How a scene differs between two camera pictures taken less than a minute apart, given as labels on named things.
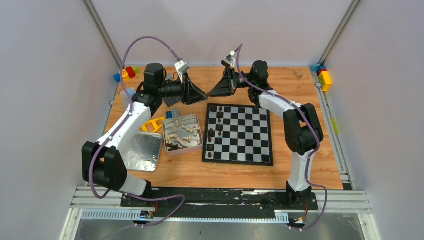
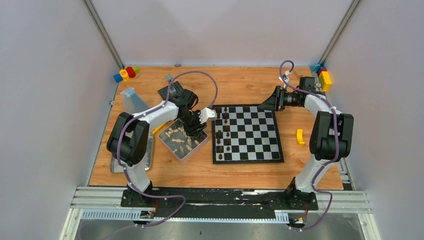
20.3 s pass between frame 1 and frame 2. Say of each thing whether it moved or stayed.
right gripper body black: moved
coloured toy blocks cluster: stayed
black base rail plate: stayed
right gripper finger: moved
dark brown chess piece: moved
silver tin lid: moved
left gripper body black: moved
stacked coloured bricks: stayed
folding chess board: moved
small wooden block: stayed
